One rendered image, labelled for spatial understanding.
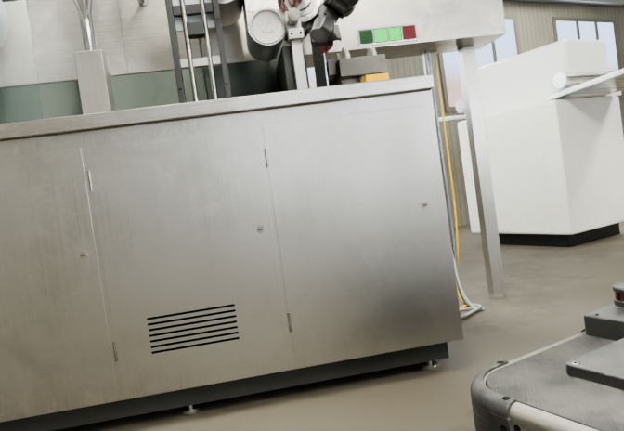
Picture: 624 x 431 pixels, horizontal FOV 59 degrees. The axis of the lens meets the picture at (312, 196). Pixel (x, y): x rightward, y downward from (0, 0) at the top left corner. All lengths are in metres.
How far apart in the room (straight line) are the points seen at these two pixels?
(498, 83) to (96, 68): 2.93
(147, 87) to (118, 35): 0.22
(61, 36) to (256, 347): 1.39
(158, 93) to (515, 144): 2.51
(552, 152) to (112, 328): 2.89
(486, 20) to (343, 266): 1.31
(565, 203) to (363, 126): 2.31
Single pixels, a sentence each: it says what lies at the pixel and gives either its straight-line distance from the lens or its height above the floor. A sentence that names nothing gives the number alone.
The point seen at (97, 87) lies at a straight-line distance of 2.00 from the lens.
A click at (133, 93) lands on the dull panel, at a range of 2.25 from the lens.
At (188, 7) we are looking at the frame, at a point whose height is 1.22.
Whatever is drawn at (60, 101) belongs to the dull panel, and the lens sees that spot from 2.31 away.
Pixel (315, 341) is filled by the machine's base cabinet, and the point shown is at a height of 0.17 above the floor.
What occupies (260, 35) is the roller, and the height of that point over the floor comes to 1.14.
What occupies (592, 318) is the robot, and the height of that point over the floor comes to 0.28.
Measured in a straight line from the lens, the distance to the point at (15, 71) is 2.14.
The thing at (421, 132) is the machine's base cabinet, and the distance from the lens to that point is 1.68.
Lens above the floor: 0.63
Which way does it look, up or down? 1 degrees down
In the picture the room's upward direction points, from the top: 8 degrees counter-clockwise
